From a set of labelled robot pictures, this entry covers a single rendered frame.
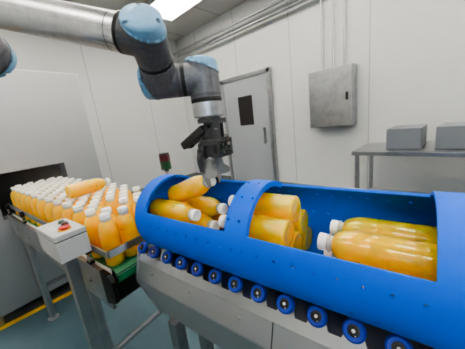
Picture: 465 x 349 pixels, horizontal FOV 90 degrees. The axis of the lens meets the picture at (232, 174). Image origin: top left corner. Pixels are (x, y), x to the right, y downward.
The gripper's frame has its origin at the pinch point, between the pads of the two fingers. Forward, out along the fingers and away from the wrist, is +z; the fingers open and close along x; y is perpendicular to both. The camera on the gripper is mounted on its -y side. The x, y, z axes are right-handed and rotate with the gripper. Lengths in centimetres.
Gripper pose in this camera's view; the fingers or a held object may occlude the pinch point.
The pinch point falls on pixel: (212, 181)
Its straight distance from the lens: 77.1
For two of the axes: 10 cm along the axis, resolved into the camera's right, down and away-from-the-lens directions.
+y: 8.0, 0.5, -5.9
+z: 1.1, 9.7, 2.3
